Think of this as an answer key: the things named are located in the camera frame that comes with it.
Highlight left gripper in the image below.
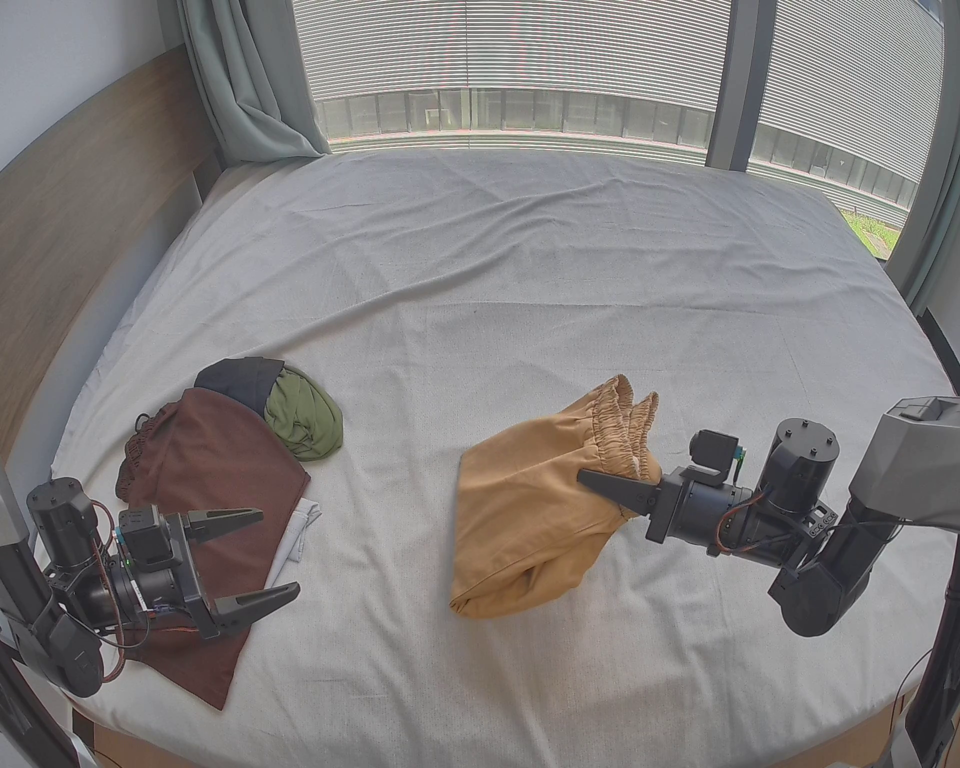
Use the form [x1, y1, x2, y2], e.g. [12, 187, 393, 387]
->
[112, 507, 303, 641]

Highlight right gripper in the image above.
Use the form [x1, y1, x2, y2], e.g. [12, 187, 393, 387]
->
[643, 466, 753, 558]

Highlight mustard yellow shorts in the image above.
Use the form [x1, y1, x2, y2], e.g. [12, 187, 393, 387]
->
[448, 373, 665, 620]

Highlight white garment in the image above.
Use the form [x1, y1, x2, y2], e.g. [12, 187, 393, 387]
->
[262, 498, 324, 594]

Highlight brown shorts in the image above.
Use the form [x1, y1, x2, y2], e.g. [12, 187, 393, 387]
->
[114, 386, 312, 712]

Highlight olive green garment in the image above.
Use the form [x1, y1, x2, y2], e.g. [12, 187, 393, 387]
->
[264, 366, 345, 462]

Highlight black garment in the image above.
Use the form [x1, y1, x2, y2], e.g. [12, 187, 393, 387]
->
[196, 358, 288, 415]

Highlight bed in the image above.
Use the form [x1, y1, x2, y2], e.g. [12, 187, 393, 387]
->
[0, 45, 960, 768]

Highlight grey-green curtain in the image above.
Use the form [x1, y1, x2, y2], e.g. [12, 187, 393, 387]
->
[178, 0, 332, 168]

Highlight window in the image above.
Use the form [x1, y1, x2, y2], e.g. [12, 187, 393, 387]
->
[288, 0, 960, 316]

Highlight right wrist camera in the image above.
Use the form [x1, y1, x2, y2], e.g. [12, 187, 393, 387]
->
[688, 429, 744, 489]

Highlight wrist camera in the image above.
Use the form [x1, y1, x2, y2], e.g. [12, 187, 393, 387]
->
[688, 429, 744, 489]
[112, 506, 172, 567]

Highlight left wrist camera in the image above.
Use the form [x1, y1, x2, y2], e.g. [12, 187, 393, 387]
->
[112, 506, 172, 567]

